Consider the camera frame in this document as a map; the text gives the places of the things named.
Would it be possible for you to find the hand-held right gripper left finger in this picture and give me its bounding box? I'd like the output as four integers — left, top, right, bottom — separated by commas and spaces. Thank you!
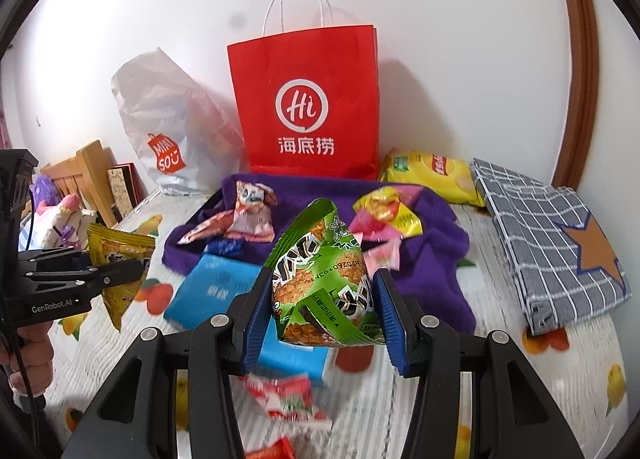
60, 266, 274, 459

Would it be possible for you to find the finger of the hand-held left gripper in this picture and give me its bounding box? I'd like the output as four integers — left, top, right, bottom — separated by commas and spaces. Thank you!
17, 247, 94, 271
20, 259, 146, 301

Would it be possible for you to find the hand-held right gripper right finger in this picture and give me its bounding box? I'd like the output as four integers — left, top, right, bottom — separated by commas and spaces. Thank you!
372, 266, 586, 459

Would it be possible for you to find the yellow brown snack packet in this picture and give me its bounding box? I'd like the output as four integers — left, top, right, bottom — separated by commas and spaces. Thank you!
87, 224, 156, 333

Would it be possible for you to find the green snack packet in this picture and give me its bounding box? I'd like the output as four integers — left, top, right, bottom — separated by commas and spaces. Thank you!
270, 198, 387, 348

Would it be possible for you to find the red orange snack packet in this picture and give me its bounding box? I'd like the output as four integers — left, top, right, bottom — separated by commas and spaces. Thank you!
177, 213, 237, 245

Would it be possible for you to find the person's left hand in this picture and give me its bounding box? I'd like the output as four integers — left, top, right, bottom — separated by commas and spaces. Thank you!
0, 323, 55, 406

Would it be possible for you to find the purple plush toy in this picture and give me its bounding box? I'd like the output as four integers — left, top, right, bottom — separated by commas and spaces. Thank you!
29, 175, 62, 214

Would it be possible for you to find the white pink plush toy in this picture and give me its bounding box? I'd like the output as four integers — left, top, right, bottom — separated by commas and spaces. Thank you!
19, 193, 98, 252

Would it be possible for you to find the blue tissue pack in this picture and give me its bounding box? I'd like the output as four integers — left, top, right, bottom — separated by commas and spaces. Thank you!
164, 254, 332, 386

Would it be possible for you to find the small pink candy packet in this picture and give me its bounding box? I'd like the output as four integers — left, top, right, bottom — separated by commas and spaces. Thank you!
362, 238, 402, 286

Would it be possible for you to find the wooden headboard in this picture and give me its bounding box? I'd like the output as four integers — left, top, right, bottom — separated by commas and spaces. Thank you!
40, 140, 118, 228

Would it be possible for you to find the purple towel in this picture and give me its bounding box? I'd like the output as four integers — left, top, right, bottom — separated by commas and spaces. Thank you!
162, 173, 477, 336

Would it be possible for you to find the small blue snack packet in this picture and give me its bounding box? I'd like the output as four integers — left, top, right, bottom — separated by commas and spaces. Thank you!
204, 238, 247, 258

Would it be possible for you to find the red white snack packet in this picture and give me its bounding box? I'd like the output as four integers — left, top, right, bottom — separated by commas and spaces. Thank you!
239, 372, 334, 436

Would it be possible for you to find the brown patterned box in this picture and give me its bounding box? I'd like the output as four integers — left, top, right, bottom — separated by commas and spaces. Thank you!
107, 162, 147, 222

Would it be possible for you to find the pink panda snack packet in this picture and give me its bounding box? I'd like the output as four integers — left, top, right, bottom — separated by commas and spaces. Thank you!
231, 181, 279, 243

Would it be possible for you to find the yellow pink snack packet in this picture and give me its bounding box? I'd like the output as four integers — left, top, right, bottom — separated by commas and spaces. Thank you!
350, 186, 424, 240

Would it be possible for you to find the fruit print tablecloth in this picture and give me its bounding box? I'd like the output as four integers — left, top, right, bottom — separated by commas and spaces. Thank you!
45, 189, 632, 459

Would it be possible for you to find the plain red snack packet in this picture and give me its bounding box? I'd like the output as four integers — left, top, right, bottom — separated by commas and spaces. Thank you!
244, 436, 298, 459

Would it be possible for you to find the white plastic shopping bag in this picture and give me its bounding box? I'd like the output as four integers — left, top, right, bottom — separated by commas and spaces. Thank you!
111, 48, 247, 198

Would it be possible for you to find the yellow chips bag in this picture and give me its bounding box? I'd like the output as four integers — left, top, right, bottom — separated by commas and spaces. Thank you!
378, 149, 487, 208

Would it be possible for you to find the grey checked star cloth bag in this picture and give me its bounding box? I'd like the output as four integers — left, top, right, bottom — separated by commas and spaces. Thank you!
469, 158, 632, 338

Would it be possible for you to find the red paper bag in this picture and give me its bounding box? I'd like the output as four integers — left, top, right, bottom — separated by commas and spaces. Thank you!
227, 0, 382, 182

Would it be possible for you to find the black cable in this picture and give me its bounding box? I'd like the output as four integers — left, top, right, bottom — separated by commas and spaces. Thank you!
10, 186, 41, 420

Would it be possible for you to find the wooden door frame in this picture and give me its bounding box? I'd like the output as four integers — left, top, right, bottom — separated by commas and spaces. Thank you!
547, 0, 601, 190

